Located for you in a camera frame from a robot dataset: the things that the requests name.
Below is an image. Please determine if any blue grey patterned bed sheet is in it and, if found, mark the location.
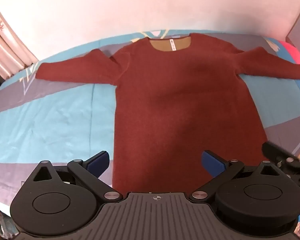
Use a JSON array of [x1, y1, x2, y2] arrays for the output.
[[0, 29, 300, 218]]

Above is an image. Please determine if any dark red knit sweater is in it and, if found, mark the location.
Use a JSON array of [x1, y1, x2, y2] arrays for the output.
[[35, 33, 300, 195]]

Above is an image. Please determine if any pale patterned curtain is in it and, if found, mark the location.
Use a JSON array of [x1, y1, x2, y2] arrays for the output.
[[0, 0, 40, 78]]

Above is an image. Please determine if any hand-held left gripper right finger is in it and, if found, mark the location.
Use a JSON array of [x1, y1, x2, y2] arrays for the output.
[[190, 150, 290, 203]]

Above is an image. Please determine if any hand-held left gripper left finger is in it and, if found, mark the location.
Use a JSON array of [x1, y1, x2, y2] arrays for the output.
[[27, 150, 123, 203]]

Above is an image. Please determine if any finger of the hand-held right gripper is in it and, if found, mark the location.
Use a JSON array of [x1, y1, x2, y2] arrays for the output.
[[261, 141, 300, 167]]

